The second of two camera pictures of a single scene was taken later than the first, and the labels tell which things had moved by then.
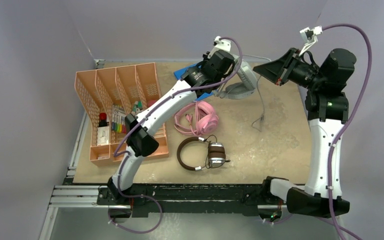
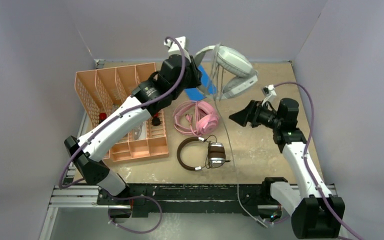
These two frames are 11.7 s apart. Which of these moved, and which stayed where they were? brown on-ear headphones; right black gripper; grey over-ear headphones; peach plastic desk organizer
Moved: right black gripper; grey over-ear headphones
Stayed: peach plastic desk organizer; brown on-ear headphones
